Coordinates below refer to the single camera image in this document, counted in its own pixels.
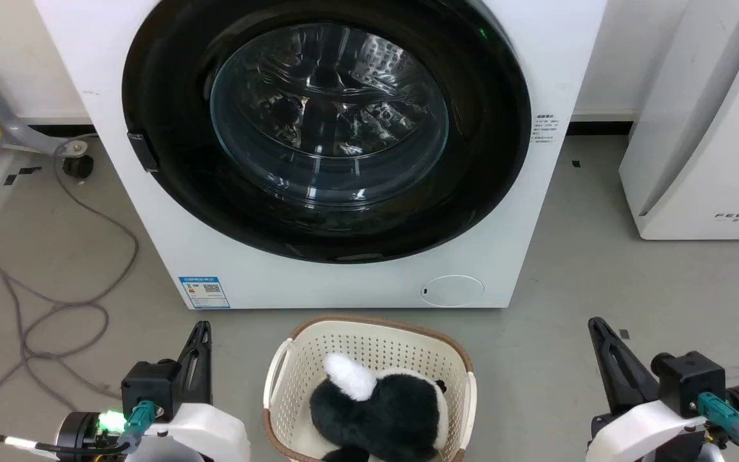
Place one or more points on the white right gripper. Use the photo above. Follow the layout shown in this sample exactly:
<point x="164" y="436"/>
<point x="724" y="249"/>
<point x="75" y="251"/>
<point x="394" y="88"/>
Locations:
<point x="639" y="427"/>

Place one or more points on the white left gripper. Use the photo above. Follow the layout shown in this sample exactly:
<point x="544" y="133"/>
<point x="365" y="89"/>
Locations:
<point x="206" y="430"/>

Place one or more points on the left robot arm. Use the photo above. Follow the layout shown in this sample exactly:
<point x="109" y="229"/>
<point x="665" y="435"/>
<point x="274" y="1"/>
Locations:
<point x="81" y="433"/>

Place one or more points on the white front-load washing machine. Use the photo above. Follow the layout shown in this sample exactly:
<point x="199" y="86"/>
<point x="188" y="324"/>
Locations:
<point x="126" y="212"/>

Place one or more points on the black round glass washer door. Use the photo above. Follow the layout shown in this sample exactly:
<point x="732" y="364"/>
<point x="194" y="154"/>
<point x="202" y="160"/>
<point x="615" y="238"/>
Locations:
<point x="485" y="160"/>

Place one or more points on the blue energy label sticker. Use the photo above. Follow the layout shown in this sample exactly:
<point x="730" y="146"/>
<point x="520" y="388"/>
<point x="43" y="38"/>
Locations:
<point x="204" y="292"/>

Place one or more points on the cream perforated laundry basket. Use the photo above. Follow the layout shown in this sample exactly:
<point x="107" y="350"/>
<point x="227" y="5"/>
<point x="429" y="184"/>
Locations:
<point x="376" y="343"/>

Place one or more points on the round white filter cover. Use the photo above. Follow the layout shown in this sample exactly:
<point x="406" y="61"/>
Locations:
<point x="453" y="290"/>

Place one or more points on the black and white plush panda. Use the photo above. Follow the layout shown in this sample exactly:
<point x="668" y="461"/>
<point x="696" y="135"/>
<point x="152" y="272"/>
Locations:
<point x="382" y="410"/>

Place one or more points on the black caster wheel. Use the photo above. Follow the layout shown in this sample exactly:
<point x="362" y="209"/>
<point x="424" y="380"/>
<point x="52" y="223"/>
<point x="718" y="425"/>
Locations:
<point x="78" y="166"/>

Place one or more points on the small printed text sticker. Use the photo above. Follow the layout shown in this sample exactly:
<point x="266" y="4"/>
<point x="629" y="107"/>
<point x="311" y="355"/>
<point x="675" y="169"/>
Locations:
<point x="545" y="129"/>

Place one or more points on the white air purifier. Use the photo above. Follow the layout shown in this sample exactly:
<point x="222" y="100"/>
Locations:
<point x="709" y="128"/>

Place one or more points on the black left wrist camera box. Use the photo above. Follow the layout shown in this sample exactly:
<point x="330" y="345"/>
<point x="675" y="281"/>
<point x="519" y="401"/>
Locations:
<point x="150" y="388"/>

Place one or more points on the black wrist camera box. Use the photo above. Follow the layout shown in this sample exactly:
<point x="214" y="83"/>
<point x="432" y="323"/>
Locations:
<point x="150" y="388"/>
<point x="690" y="382"/>

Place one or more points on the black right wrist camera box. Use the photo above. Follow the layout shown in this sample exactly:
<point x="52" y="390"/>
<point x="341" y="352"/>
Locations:
<point x="690" y="382"/>

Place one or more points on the grey metal frame leg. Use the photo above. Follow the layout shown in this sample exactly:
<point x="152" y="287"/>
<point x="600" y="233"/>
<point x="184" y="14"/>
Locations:
<point x="4" y="115"/>

